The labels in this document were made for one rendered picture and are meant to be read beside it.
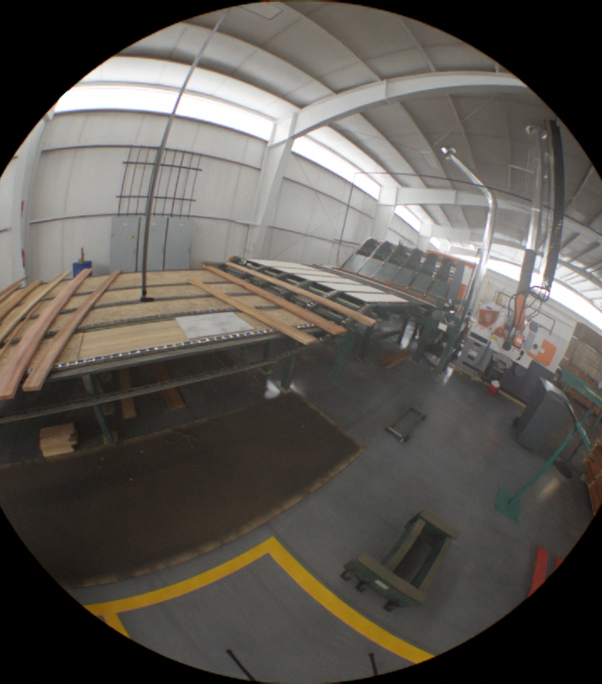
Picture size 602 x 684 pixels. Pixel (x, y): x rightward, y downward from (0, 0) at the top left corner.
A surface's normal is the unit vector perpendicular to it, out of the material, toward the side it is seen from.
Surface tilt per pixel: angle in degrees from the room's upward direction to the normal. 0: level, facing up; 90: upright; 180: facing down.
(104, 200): 93
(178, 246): 90
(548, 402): 96
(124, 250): 90
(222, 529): 0
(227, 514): 0
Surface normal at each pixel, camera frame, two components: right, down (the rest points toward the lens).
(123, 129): 0.65, 0.39
